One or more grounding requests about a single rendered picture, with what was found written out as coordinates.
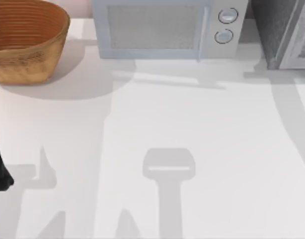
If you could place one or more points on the pale blue microwave door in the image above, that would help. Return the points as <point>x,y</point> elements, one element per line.
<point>152,27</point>

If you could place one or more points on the pale microwave oven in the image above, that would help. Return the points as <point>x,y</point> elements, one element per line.
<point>224,52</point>

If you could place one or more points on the brown woven basket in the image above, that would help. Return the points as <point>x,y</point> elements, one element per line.
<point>23,59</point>

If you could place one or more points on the round microwave knob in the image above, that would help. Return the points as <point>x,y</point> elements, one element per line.
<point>223,36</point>
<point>227,15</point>

